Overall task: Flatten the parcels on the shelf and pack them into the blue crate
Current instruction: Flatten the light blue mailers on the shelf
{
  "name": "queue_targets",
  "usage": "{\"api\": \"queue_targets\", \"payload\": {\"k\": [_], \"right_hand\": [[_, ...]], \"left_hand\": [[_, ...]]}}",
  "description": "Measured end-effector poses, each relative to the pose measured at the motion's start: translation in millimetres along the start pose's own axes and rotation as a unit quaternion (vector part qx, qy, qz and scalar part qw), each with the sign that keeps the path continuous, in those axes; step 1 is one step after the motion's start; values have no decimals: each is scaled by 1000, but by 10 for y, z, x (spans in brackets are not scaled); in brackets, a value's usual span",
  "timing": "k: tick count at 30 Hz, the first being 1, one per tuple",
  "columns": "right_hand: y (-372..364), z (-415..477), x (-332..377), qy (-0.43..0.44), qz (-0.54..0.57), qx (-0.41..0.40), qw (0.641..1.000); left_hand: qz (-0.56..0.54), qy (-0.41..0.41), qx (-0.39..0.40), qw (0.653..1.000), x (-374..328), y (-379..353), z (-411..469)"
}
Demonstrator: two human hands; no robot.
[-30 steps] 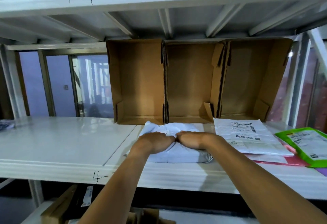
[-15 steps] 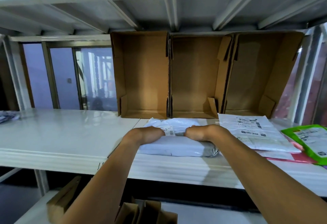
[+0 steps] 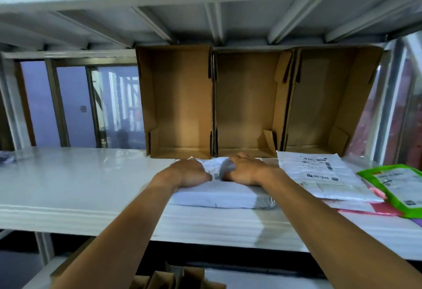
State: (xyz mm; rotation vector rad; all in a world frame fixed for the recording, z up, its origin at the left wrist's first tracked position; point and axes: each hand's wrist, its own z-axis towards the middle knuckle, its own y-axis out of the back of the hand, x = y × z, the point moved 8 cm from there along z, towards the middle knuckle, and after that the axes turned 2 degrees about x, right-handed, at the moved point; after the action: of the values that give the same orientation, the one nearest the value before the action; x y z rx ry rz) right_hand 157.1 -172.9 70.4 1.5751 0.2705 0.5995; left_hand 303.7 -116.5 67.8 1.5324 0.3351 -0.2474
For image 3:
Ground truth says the person's left hand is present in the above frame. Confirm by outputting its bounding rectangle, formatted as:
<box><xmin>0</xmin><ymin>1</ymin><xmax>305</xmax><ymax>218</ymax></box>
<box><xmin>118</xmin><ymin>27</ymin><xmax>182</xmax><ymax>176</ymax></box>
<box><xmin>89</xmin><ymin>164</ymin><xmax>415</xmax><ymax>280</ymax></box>
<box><xmin>153</xmin><ymin>158</ymin><xmax>213</xmax><ymax>194</ymax></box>

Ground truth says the person's right hand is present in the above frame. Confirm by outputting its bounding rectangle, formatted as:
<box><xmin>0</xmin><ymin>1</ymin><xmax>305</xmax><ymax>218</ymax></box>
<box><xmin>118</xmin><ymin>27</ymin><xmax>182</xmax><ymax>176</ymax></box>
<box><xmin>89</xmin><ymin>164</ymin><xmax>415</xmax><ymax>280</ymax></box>
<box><xmin>222</xmin><ymin>152</ymin><xmax>288</xmax><ymax>187</ymax></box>

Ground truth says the large grey-blue mailer bag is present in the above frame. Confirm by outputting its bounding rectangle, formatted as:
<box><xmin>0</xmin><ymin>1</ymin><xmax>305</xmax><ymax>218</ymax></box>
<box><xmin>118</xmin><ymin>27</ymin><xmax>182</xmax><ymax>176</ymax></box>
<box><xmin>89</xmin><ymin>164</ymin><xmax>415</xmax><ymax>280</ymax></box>
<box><xmin>168</xmin><ymin>157</ymin><xmax>276</xmax><ymax>210</ymax></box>

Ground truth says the green mailer bag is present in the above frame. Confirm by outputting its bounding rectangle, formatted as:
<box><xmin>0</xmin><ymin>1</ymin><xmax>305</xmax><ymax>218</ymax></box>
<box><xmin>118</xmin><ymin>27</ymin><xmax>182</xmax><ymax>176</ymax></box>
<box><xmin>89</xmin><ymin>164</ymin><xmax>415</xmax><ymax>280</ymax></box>
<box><xmin>357</xmin><ymin>164</ymin><xmax>422</xmax><ymax>219</ymax></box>

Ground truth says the red mailer bag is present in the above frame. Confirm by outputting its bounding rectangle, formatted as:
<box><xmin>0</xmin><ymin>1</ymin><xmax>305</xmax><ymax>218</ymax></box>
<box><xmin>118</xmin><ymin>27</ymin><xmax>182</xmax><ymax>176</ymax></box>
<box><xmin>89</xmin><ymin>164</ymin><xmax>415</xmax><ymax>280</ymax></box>
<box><xmin>335</xmin><ymin>199</ymin><xmax>405</xmax><ymax>217</ymax></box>

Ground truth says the person's left forearm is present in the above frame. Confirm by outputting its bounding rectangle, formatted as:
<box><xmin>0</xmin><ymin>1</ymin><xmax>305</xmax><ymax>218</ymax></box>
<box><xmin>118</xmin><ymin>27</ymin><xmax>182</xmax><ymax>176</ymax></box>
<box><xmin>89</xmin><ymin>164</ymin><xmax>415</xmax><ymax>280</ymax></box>
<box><xmin>51</xmin><ymin>175</ymin><xmax>180</xmax><ymax>289</ymax></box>

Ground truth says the person's right forearm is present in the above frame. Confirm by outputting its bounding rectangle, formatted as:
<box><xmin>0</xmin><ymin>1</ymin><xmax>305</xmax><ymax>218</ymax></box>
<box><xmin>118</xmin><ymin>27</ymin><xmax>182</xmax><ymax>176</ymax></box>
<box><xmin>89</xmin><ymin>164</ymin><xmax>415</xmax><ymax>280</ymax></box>
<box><xmin>262</xmin><ymin>170</ymin><xmax>422</xmax><ymax>289</ymax></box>

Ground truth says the white metal shelf rack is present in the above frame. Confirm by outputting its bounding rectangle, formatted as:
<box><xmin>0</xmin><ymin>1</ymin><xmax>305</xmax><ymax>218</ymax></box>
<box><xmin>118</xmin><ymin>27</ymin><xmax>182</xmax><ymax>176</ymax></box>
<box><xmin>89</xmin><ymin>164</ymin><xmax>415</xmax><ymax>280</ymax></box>
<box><xmin>0</xmin><ymin>0</ymin><xmax>422</xmax><ymax>289</ymax></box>

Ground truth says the open brown cardboard box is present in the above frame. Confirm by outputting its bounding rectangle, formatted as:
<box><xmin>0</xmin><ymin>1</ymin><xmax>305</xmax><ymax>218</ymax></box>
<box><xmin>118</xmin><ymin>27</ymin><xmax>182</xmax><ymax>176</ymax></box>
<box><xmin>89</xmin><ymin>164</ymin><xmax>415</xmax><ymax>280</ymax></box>
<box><xmin>135</xmin><ymin>44</ymin><xmax>214</xmax><ymax>160</ymax></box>
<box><xmin>282</xmin><ymin>45</ymin><xmax>384</xmax><ymax>156</ymax></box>
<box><xmin>211</xmin><ymin>46</ymin><xmax>295</xmax><ymax>158</ymax></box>

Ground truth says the metal window frame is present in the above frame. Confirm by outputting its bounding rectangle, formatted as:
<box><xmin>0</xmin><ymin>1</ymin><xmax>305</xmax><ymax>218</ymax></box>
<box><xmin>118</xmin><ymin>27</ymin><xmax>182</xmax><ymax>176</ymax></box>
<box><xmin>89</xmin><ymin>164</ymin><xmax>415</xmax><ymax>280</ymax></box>
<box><xmin>13</xmin><ymin>57</ymin><xmax>147</xmax><ymax>150</ymax></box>

